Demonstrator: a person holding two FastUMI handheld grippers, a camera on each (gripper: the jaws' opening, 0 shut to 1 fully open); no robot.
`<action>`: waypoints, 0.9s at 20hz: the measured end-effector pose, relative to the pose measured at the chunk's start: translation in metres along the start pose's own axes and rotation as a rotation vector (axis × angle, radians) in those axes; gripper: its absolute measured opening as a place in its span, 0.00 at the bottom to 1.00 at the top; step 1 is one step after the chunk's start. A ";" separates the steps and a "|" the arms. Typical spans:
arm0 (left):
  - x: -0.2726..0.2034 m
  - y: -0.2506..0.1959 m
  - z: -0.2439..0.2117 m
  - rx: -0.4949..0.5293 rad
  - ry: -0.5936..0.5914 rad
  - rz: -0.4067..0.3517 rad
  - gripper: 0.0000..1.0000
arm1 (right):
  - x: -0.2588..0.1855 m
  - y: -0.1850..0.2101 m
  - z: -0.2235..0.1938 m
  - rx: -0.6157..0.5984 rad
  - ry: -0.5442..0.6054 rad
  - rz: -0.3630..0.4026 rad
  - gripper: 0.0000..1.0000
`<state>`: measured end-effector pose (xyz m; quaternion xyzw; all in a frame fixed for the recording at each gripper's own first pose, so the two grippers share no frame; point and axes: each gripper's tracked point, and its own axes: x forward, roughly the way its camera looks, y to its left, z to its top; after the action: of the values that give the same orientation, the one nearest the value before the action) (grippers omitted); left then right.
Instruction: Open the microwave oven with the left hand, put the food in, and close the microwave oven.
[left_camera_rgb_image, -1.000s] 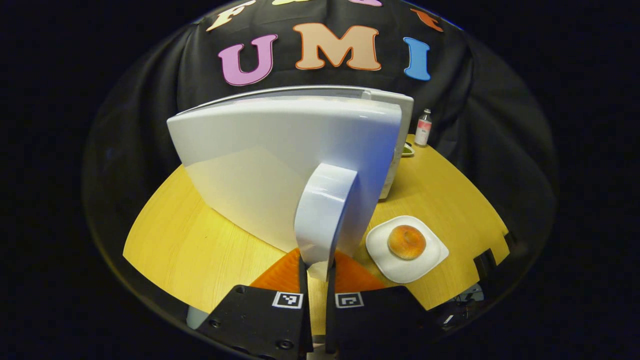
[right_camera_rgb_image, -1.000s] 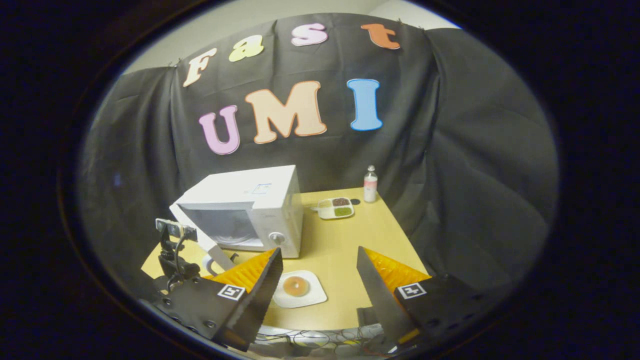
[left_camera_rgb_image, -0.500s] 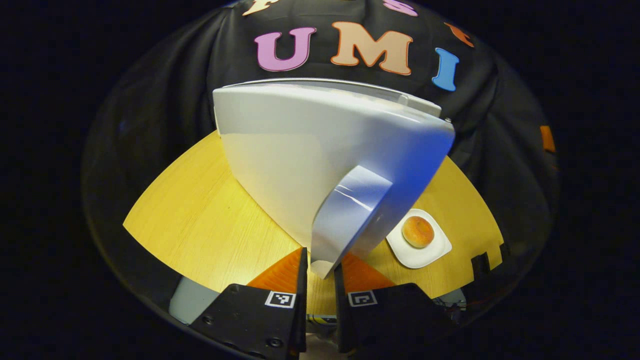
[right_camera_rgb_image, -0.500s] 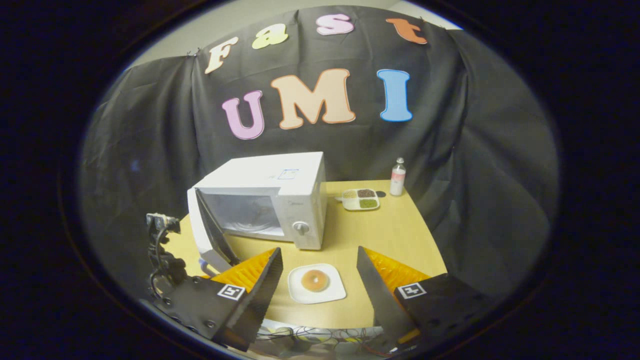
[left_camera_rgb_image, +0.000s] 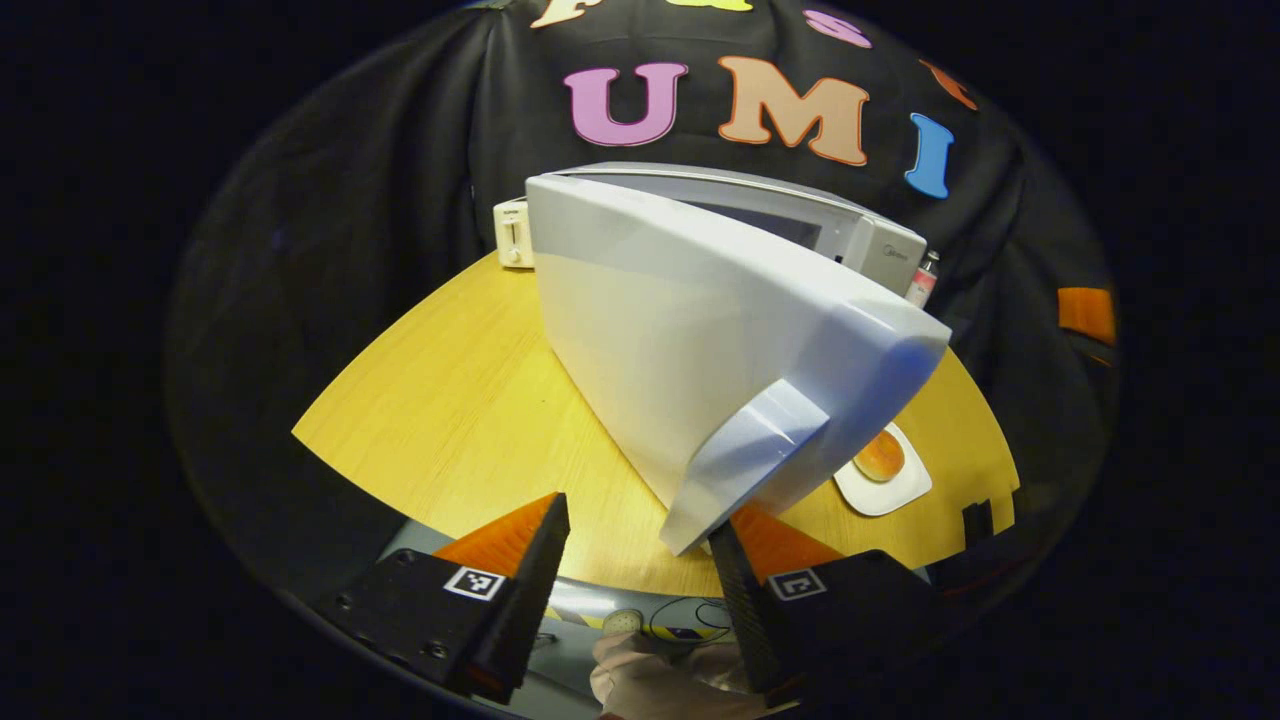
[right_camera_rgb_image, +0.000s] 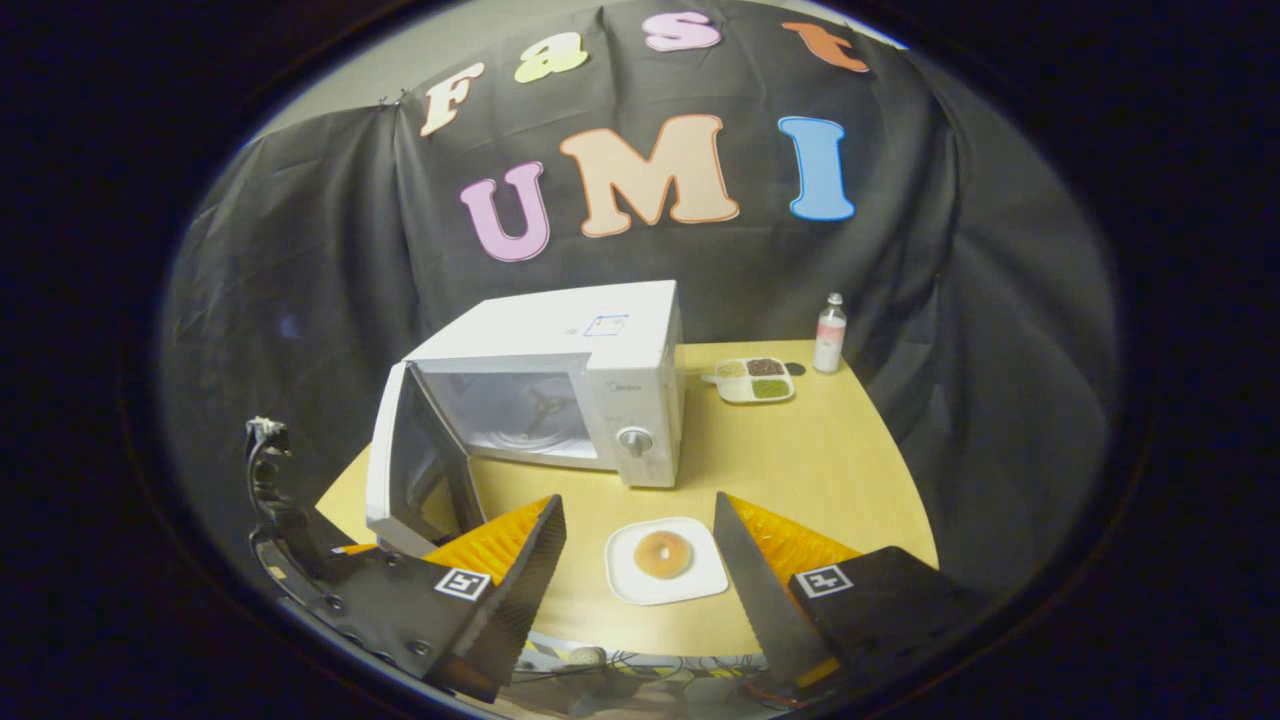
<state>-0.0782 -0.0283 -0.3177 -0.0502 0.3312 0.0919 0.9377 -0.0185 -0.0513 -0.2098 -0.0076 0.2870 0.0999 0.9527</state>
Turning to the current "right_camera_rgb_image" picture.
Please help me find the white microwave oven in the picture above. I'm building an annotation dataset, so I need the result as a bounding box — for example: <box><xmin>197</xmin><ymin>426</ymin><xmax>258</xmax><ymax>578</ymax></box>
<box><xmin>365</xmin><ymin>280</ymin><xmax>687</xmax><ymax>557</ymax></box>

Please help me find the white square plate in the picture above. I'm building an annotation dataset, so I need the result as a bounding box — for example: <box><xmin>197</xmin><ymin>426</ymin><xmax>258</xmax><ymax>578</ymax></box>
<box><xmin>605</xmin><ymin>517</ymin><xmax>729</xmax><ymax>607</ymax></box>

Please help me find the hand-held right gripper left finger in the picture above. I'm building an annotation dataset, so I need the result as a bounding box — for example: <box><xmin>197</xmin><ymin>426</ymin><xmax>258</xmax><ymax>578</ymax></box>
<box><xmin>285</xmin><ymin>495</ymin><xmax>568</xmax><ymax>706</ymax></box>

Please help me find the glazed donut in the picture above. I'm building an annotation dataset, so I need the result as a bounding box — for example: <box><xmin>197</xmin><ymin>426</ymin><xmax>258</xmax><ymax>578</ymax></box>
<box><xmin>633</xmin><ymin>531</ymin><xmax>694</xmax><ymax>580</ymax></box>

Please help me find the clear bottle pink label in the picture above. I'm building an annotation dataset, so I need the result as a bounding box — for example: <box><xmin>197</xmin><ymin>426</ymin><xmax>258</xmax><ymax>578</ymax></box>
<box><xmin>813</xmin><ymin>293</ymin><xmax>848</xmax><ymax>374</ymax></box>

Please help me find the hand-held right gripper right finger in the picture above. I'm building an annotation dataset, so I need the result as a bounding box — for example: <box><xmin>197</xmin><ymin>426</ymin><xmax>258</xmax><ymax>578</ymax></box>
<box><xmin>712</xmin><ymin>493</ymin><xmax>988</xmax><ymax>715</ymax></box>

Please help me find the white divided dish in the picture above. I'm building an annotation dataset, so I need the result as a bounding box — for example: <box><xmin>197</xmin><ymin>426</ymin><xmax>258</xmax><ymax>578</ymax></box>
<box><xmin>703</xmin><ymin>357</ymin><xmax>797</xmax><ymax>405</ymax></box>

